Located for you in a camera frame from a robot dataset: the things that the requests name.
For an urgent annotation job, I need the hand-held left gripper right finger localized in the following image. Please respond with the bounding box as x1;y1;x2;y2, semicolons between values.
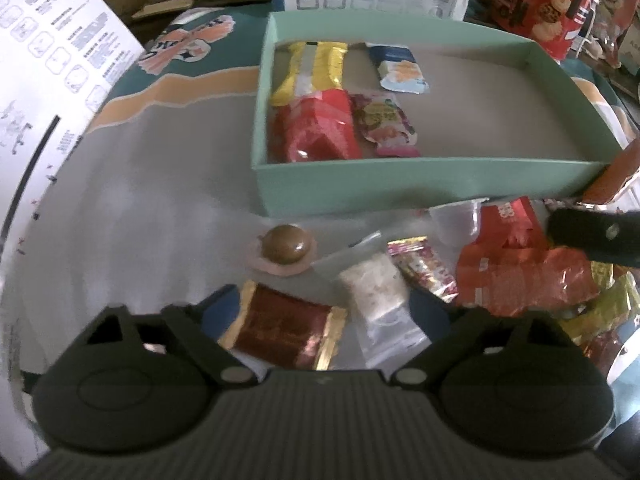
389;287;583;389

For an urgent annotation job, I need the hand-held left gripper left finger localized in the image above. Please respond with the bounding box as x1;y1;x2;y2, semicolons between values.
87;284;253;389

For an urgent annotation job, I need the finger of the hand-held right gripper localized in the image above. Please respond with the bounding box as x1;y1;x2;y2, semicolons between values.
547;209;640;266

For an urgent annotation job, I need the clear bag of white snack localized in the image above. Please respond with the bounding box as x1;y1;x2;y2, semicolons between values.
312;230;432;368

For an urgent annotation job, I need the dark red gold-edged packet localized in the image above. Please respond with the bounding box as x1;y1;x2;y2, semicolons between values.
218;281;348;371

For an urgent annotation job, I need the orange snack bar packet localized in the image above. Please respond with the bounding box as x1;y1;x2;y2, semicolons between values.
582;140;640;206

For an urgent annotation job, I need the red packet with white logo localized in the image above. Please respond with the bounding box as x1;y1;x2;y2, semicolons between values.
480;197;551;251

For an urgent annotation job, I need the clear plastic cup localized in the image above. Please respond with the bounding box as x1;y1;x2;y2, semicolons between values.
429;199;488;251

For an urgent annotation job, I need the green cardboard box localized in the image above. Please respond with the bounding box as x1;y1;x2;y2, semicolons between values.
250;11;623;218

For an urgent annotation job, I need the small red yellow packet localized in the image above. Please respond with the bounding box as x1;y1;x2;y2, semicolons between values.
386;236;458;303

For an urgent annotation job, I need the gold foil packet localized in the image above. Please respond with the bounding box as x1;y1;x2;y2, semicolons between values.
557;262;640;346

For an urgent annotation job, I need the orange-red crinkly packet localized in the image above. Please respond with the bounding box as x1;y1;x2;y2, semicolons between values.
455;245;601;317

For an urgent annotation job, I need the brown jelly cup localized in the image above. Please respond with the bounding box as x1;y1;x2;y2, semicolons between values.
248;224;318;277

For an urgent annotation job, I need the pink fruit print packet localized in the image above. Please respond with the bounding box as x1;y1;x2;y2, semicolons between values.
348;92;422;158

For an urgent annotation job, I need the red snack packet in box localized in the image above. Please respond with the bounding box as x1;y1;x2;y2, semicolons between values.
272;89;363;163

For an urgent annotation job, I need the red cookie tin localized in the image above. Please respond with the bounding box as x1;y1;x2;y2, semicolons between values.
500;0;598;61

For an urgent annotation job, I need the blue white snack packet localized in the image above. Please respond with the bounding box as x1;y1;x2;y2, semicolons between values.
366;42;431;95

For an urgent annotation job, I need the yellow silver snack packet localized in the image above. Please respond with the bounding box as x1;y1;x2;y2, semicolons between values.
271;40;349;107

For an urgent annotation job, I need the large white printed carton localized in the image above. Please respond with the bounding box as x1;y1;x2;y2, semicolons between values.
0;0;147;476

